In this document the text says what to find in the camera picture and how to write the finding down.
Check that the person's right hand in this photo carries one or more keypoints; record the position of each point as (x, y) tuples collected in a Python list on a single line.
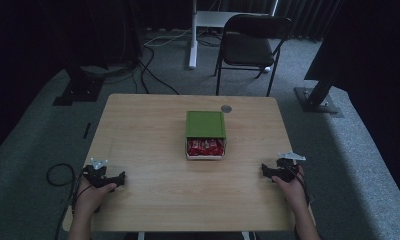
[(292, 190)]

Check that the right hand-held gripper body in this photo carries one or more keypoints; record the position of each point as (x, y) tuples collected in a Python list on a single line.
[(288, 168)]

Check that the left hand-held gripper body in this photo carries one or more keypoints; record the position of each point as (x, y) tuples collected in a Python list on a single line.
[(97, 176)]

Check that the person's left hand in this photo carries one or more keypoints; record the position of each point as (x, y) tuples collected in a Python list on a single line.
[(91, 196)]

